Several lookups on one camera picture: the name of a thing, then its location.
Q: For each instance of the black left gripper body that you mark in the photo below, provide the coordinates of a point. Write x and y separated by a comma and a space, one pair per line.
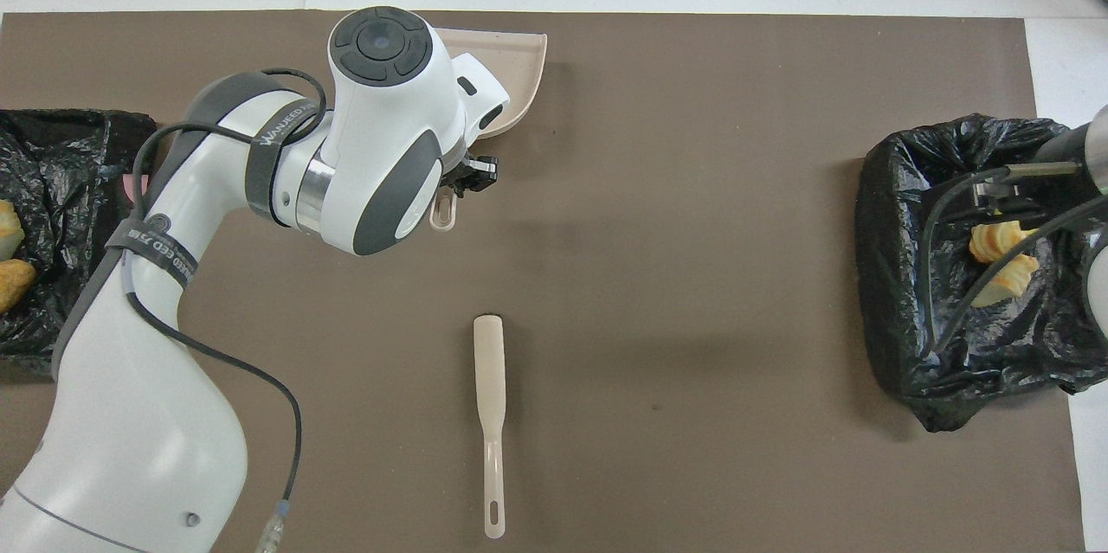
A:
476, 172

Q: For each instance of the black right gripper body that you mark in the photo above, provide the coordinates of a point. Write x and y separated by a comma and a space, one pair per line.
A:
995, 194

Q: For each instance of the rounded striped bread roll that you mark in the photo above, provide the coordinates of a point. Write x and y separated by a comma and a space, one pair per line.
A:
991, 243

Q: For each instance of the striped bread chunk pale face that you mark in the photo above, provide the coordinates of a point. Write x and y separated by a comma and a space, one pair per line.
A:
1008, 276

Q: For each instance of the beige plastic dustpan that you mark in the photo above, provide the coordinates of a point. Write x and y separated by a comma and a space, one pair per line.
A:
519, 77

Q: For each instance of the beige hand brush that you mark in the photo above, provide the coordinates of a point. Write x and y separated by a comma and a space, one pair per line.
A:
489, 363

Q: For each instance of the brown peanut shaped bread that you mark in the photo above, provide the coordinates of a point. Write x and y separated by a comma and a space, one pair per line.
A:
16, 285

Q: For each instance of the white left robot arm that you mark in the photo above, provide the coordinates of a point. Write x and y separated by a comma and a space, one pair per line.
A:
130, 449

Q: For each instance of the black trash bag bin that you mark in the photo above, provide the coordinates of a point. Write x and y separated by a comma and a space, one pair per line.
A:
900, 276

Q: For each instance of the pink plastic bin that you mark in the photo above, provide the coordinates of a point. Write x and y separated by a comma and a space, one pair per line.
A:
130, 184

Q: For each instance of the black bag over pink bin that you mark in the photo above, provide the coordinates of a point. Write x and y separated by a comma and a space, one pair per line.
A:
61, 215

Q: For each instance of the brown table mat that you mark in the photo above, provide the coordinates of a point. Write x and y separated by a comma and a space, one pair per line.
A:
692, 276

